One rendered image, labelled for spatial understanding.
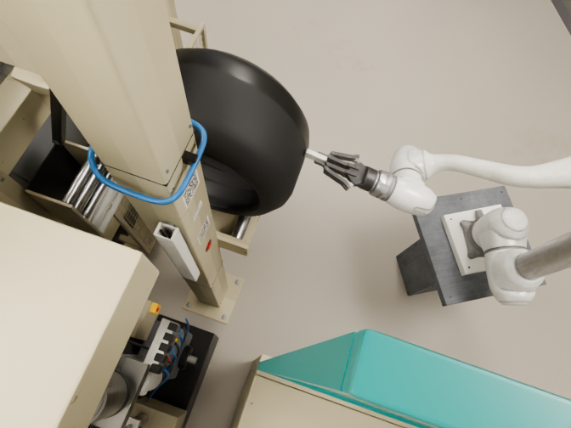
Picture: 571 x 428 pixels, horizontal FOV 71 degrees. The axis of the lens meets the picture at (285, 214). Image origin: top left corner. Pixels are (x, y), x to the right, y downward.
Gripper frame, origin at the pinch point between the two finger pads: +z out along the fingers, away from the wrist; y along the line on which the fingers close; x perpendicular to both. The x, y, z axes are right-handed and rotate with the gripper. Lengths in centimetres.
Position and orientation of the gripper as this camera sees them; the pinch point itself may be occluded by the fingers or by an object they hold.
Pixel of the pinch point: (315, 156)
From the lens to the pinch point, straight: 127.6
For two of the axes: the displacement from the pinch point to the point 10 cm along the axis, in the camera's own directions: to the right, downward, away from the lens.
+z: -9.2, -3.7, -1.0
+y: -3.2, 8.8, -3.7
